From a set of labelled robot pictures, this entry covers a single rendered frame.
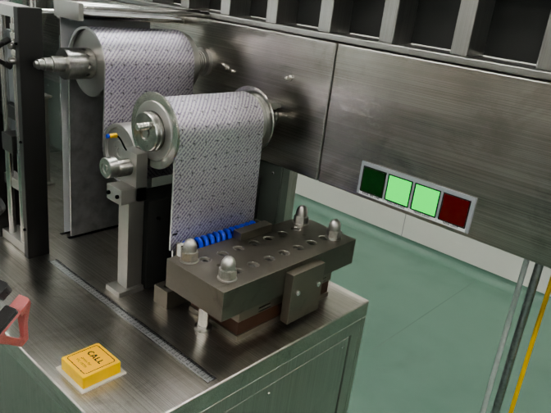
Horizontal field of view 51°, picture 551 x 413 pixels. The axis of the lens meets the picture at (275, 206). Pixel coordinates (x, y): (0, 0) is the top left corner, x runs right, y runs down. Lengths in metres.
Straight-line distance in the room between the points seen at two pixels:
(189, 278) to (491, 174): 0.57
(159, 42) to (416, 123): 0.59
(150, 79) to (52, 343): 0.59
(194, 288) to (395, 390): 1.66
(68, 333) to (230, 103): 0.54
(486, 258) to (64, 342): 2.99
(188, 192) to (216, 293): 0.23
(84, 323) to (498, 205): 0.79
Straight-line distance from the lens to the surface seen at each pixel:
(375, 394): 2.55
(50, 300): 1.25
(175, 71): 1.36
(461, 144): 1.09
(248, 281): 1.05
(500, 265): 3.73
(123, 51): 1.28
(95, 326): 1.15
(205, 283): 1.04
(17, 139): 1.36
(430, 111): 1.12
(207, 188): 1.17
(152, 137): 1.10
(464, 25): 1.10
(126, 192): 1.14
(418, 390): 2.65
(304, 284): 1.15
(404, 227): 3.96
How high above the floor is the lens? 1.53
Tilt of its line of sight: 21 degrees down
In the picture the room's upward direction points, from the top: 7 degrees clockwise
